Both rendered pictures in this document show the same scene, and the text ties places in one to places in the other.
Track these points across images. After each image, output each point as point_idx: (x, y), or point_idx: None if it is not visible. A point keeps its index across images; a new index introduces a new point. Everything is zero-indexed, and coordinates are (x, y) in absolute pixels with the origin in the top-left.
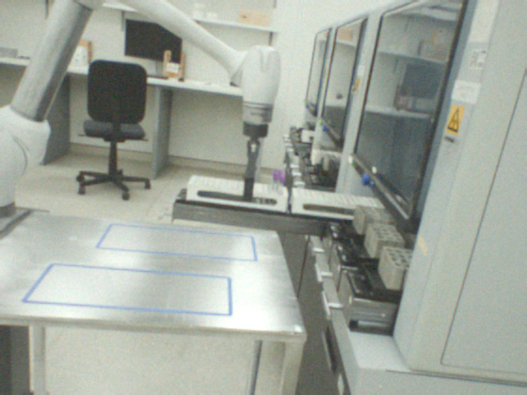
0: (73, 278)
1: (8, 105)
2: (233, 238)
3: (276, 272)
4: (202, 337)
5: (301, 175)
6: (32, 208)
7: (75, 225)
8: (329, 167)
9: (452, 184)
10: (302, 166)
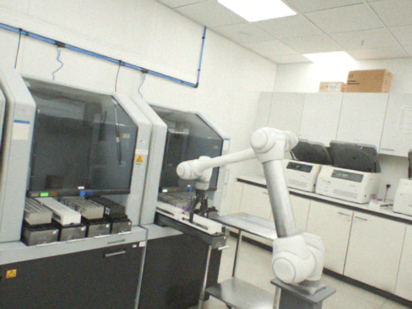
0: None
1: (298, 235)
2: (228, 221)
3: (231, 215)
4: None
5: (75, 236)
6: (278, 284)
7: (274, 236)
8: (112, 211)
9: (224, 175)
10: (73, 231)
